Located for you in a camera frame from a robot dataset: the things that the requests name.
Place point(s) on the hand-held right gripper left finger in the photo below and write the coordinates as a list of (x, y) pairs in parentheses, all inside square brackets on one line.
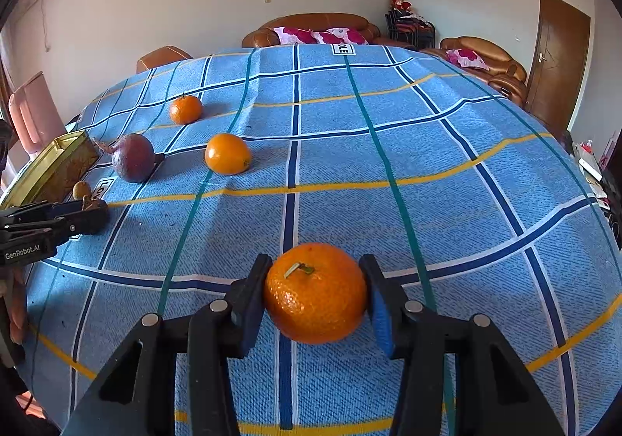
[(252, 300)]

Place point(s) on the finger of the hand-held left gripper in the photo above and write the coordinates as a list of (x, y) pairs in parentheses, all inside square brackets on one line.
[(77, 222), (48, 212)]

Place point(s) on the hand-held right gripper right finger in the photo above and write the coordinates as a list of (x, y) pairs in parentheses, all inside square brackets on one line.
[(381, 314)]

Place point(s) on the dark brown mangosteen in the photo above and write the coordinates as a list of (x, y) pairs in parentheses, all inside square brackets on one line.
[(92, 204)]

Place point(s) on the small tan fruit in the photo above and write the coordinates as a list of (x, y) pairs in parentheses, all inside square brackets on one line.
[(81, 189)]

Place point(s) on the golden tin tray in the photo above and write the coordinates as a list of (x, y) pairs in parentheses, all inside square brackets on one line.
[(53, 169)]

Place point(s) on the orange mandarin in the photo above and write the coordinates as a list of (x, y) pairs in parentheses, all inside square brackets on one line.
[(185, 109), (316, 295), (227, 154)]

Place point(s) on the person's left hand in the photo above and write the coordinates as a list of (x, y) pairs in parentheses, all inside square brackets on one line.
[(18, 305)]

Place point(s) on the purple beetroot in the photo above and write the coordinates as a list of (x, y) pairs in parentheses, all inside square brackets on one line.
[(133, 159)]

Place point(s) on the pink electric kettle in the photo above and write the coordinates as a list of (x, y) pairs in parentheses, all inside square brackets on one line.
[(34, 115)]

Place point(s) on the brown leather armchair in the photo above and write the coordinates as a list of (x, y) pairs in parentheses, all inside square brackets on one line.
[(500, 71), (163, 58)]

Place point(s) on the floral pink white pillow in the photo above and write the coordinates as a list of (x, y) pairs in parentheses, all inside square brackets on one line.
[(294, 35), (342, 36), (465, 59)]

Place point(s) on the brown leather three-seat sofa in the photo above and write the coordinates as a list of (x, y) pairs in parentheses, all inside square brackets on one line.
[(316, 23)]

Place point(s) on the stack of dark chairs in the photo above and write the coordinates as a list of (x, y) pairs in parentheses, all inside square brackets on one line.
[(410, 28)]

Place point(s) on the brown wooden door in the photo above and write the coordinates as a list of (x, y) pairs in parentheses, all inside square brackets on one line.
[(556, 62)]

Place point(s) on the red plush toy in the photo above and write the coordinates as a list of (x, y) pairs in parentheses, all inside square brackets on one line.
[(403, 5)]

